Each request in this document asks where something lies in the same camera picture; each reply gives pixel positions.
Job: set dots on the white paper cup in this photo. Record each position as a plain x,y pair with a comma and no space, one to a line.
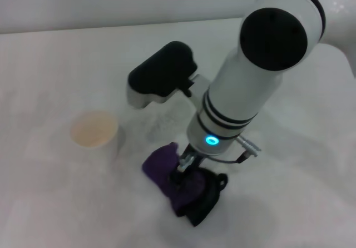
93,129

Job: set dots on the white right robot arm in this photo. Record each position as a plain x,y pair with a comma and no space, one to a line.
250,86

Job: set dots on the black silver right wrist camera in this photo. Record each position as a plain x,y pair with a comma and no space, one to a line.
164,70

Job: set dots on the purple rag with black trim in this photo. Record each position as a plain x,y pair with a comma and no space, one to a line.
158,166

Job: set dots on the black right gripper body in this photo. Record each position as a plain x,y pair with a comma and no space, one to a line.
192,160

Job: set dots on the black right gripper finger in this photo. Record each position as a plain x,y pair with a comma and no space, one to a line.
177,179

